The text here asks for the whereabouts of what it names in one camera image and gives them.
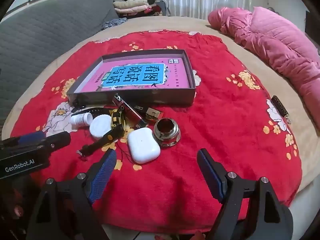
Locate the white earbuds case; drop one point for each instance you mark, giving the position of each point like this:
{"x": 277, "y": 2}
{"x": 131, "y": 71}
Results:
{"x": 142, "y": 145}

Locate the black and gold lipstick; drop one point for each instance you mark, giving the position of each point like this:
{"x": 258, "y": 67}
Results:
{"x": 152, "y": 113}

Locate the red and black lighter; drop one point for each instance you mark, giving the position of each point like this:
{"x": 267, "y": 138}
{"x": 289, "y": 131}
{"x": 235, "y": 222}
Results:
{"x": 127, "y": 110}

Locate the glass ink jar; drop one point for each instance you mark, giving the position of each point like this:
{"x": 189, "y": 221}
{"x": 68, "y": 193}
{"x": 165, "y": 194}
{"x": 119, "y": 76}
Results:
{"x": 166, "y": 132}

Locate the pink quilted duvet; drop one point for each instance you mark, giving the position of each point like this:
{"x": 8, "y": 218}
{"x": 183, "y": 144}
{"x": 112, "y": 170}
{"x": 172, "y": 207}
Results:
{"x": 275, "y": 42}

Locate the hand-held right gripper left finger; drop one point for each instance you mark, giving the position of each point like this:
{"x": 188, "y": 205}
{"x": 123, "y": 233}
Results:
{"x": 103, "y": 177}

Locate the red floral blanket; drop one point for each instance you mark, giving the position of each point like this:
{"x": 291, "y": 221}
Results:
{"x": 225, "y": 142}

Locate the beige bed sheet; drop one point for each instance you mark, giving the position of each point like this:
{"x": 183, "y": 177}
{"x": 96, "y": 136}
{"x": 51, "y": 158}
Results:
{"x": 250, "y": 45}

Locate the grey shallow cardboard box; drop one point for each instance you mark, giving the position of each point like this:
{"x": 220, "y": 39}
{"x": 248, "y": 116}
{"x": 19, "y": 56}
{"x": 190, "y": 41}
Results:
{"x": 150, "y": 97}

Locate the blue patterned cloth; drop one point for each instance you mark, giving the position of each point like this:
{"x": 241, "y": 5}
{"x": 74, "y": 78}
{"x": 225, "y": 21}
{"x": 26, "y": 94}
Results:
{"x": 112, "y": 23}

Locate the white pill bottle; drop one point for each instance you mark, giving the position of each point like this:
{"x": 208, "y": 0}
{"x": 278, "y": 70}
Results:
{"x": 80, "y": 119}

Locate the grey quilted headboard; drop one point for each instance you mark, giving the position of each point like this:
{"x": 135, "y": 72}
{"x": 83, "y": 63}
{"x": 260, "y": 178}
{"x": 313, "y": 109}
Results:
{"x": 50, "y": 30}

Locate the pink and blue book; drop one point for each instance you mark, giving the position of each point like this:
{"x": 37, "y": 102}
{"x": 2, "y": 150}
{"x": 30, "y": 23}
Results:
{"x": 140, "y": 77}

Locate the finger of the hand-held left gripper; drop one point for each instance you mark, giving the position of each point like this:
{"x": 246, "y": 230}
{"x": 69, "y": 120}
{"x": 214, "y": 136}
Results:
{"x": 58, "y": 140}

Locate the white ribbed bottle cap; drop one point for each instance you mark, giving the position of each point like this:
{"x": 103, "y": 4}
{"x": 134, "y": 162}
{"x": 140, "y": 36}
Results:
{"x": 100, "y": 127}

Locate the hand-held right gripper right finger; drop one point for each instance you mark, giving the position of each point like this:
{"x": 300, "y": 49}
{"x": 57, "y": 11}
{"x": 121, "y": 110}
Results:
{"x": 211, "y": 177}

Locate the black and yellow wristwatch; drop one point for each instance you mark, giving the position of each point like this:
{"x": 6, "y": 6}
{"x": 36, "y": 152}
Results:
{"x": 117, "y": 118}

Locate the dark floral clothes pile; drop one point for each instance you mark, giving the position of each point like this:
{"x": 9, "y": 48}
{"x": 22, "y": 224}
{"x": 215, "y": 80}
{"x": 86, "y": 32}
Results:
{"x": 156, "y": 7}

